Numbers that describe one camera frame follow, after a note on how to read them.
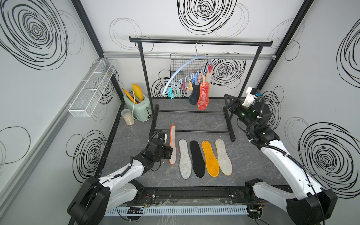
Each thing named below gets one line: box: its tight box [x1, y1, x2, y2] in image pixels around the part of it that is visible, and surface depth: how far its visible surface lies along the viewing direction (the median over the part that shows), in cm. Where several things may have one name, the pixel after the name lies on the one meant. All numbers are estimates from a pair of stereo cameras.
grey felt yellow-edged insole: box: [215, 139, 233, 176], surface depth 88 cm
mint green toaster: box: [123, 90, 153, 122], surface depth 98 cm
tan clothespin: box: [186, 79, 194, 91], surface depth 73 cm
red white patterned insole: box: [197, 82, 210, 111], surface depth 88 cm
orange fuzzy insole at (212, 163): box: [201, 140, 220, 178], surface depth 88 cm
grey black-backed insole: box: [189, 140, 206, 178], surface depth 88 cm
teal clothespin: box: [167, 88, 174, 100], surface depth 62 cm
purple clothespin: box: [180, 80, 187, 92], surface depth 67 cm
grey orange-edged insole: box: [169, 124, 177, 165], surface depth 87 cm
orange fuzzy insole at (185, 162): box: [178, 138, 193, 180], surface depth 88 cm
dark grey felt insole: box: [188, 82, 201, 105], surface depth 88 cm
